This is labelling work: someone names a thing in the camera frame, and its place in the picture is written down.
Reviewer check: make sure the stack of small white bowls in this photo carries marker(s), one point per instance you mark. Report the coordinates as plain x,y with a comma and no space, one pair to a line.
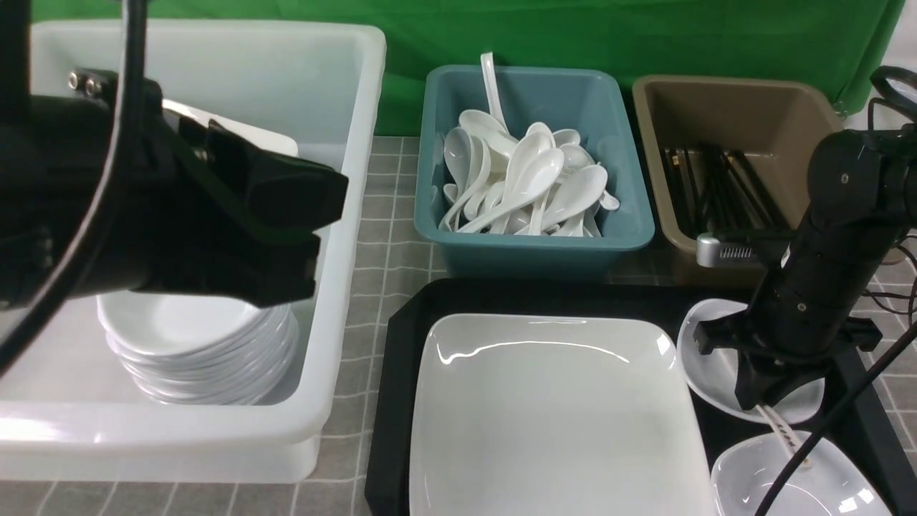
192,350

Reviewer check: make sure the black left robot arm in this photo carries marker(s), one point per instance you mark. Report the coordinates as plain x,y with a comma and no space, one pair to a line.
53,154

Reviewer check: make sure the large white plastic tub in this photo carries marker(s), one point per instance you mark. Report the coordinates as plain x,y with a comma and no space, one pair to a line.
70,411

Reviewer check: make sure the brown plastic bin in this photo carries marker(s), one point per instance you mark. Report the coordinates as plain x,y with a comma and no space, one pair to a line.
775,124

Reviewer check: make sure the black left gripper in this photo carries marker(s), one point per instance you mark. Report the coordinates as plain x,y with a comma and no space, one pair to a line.
207,213

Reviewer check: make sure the pile of white spoons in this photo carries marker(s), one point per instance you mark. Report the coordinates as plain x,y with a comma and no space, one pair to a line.
544,183

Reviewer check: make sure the small white dish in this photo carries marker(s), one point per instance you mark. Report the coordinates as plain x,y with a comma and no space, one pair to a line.
713,377

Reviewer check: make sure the large white square plate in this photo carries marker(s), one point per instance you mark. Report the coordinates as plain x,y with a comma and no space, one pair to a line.
528,415

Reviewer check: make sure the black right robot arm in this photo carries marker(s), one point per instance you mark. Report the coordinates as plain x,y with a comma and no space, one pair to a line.
861,185

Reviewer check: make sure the small white bowl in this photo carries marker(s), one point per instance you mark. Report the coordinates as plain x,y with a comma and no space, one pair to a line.
833,485

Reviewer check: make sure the grey checkered tablecloth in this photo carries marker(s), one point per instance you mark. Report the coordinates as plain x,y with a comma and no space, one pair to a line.
392,261

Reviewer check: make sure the teal plastic bin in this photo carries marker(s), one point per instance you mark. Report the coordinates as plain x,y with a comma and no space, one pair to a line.
584,100

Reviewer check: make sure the stack of white square plates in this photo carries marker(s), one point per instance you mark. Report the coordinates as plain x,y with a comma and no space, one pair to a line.
264,139

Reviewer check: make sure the black chopsticks in bin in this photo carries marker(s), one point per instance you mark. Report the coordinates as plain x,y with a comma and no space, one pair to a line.
716,189

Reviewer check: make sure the white ceramic soup spoon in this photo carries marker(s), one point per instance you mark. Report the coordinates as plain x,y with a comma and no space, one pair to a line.
787,436

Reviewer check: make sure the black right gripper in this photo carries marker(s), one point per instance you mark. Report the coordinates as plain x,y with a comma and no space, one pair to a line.
798,319

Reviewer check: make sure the upright white spoon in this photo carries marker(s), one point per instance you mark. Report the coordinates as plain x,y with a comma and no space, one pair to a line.
488,70

